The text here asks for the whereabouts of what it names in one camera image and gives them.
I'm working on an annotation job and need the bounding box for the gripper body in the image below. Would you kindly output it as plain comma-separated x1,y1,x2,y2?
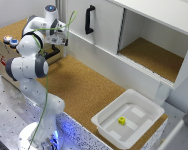
45,32,69,47

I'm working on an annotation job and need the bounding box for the yellow block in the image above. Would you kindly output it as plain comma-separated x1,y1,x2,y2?
118,116,126,126

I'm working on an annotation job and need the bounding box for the blue button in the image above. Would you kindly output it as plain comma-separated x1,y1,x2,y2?
9,38,20,48

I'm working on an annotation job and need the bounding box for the wooden drawer box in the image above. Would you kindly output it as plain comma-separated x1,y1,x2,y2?
0,18,67,83

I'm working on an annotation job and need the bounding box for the red button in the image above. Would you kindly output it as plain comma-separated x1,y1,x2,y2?
3,34,13,44

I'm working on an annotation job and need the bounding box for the white sliding door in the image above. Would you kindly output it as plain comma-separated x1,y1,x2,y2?
66,0,125,56

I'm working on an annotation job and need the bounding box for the white cabinet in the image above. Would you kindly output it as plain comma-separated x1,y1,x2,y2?
62,0,188,108

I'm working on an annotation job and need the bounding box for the white plastic box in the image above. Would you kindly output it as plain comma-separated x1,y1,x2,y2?
90,88,166,150

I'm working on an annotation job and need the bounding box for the black drawer handle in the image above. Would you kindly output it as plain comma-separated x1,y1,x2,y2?
40,44,61,62

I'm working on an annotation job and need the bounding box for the black door handle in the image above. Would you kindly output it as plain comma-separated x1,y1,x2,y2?
84,4,96,36

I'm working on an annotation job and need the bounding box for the green cable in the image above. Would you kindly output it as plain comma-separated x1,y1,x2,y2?
27,10,78,150

